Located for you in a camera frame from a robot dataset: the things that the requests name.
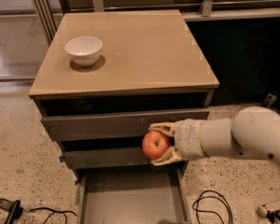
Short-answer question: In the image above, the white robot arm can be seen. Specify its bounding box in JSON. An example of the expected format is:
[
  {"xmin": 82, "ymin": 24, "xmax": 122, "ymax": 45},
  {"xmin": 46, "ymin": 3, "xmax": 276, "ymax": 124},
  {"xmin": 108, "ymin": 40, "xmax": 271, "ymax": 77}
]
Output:
[{"xmin": 149, "ymin": 106, "xmax": 280, "ymax": 166}]

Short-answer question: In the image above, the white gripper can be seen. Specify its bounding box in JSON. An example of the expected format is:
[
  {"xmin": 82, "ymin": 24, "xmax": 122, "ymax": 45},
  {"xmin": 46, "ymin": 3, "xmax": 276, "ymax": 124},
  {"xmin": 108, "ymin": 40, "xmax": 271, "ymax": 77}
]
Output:
[{"xmin": 148, "ymin": 119, "xmax": 205, "ymax": 166}]

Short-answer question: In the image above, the grey middle drawer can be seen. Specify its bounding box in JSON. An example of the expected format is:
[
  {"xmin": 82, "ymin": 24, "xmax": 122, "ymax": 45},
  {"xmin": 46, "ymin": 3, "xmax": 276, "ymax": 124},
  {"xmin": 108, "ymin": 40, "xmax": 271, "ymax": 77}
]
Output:
[{"xmin": 63, "ymin": 147, "xmax": 151, "ymax": 169}]

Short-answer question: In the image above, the grey drawer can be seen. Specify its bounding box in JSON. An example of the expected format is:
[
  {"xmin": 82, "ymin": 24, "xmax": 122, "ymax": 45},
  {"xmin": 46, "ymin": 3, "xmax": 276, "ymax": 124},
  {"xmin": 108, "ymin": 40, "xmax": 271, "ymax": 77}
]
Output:
[
  {"xmin": 42, "ymin": 108, "xmax": 209, "ymax": 142},
  {"xmin": 78, "ymin": 164, "xmax": 191, "ymax": 224},
  {"xmin": 63, "ymin": 147, "xmax": 151, "ymax": 169}
]

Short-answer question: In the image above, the grey top drawer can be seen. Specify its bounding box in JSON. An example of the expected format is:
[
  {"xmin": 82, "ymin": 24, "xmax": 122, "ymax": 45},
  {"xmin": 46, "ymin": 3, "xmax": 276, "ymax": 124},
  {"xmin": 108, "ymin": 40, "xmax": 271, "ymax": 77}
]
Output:
[{"xmin": 42, "ymin": 108, "xmax": 209, "ymax": 142}]

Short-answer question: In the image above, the black coiled cable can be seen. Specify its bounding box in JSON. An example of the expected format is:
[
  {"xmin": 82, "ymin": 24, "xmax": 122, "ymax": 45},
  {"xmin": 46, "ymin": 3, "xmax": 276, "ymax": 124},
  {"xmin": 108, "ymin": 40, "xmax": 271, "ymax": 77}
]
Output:
[{"xmin": 191, "ymin": 189, "xmax": 233, "ymax": 224}]

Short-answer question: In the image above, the black cable on left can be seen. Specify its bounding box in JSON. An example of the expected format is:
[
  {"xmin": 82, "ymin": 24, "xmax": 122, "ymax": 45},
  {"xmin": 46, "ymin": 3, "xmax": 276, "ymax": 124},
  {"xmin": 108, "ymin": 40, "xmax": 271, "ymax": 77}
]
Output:
[{"xmin": 21, "ymin": 206, "xmax": 78, "ymax": 224}]

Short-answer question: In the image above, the grey bottom drawer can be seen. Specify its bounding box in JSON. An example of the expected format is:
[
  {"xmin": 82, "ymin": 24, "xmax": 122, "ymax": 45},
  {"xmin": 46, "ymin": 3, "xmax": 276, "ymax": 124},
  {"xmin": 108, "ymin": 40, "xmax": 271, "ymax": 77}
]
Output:
[{"xmin": 78, "ymin": 164, "xmax": 191, "ymax": 224}]

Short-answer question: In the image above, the grey drawer cabinet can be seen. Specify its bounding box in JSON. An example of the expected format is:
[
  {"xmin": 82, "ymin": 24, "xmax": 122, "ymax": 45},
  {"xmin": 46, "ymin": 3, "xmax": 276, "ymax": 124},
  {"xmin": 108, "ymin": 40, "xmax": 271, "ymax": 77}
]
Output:
[{"xmin": 28, "ymin": 9, "xmax": 220, "ymax": 224}]

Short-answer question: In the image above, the black power adapter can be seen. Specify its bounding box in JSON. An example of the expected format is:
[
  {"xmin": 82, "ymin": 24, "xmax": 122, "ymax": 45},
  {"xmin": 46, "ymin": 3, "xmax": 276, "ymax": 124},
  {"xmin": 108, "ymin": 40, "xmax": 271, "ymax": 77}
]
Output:
[{"xmin": 0, "ymin": 199, "xmax": 23, "ymax": 224}]

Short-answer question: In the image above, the small grey floor device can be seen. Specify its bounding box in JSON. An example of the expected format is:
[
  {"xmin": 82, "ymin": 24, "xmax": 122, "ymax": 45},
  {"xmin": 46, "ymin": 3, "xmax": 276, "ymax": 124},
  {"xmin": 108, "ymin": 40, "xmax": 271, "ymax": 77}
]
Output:
[{"xmin": 263, "ymin": 93, "xmax": 277, "ymax": 107}]

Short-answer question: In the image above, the red apple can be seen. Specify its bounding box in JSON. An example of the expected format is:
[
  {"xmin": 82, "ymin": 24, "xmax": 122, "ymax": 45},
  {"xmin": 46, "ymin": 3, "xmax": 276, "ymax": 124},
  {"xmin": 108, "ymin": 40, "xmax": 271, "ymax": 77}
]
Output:
[{"xmin": 142, "ymin": 131, "xmax": 171, "ymax": 160}]

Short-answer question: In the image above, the white power strip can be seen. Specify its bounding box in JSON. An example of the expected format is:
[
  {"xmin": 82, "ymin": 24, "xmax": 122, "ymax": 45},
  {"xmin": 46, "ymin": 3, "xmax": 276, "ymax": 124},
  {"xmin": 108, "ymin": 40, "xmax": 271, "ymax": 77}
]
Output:
[{"xmin": 258, "ymin": 200, "xmax": 280, "ymax": 217}]

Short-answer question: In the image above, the white ceramic bowl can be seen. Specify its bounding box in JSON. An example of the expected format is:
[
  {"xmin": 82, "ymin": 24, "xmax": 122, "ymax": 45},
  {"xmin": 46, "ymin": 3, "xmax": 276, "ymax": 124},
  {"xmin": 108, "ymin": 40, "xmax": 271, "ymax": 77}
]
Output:
[{"xmin": 64, "ymin": 36, "xmax": 103, "ymax": 67}]

